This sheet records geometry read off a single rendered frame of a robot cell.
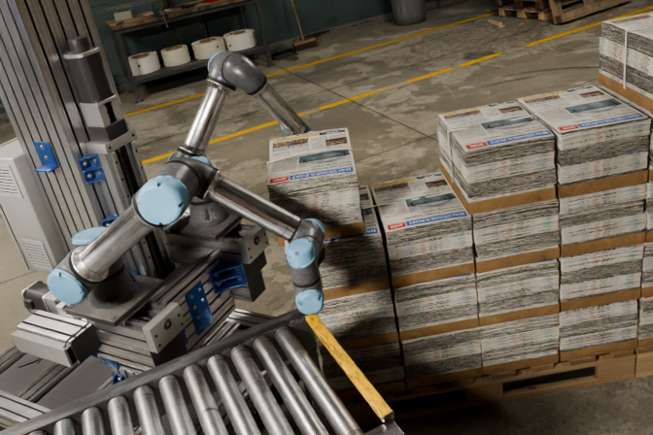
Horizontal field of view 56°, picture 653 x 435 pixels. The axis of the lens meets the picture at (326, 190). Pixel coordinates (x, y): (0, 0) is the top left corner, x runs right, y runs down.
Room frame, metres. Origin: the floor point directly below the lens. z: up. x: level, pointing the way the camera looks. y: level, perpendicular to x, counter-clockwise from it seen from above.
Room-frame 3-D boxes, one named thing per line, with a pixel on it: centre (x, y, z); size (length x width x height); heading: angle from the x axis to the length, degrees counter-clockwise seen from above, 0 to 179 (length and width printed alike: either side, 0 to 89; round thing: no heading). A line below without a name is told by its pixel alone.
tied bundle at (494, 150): (1.90, -0.58, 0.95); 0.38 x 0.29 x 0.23; 0
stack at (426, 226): (1.90, -0.45, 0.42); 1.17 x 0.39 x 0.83; 90
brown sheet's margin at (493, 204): (1.90, -0.58, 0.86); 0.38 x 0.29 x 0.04; 0
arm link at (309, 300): (1.38, 0.10, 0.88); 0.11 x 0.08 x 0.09; 1
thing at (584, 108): (1.89, -0.87, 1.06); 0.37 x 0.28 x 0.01; 1
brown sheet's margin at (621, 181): (1.90, -0.88, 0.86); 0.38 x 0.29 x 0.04; 1
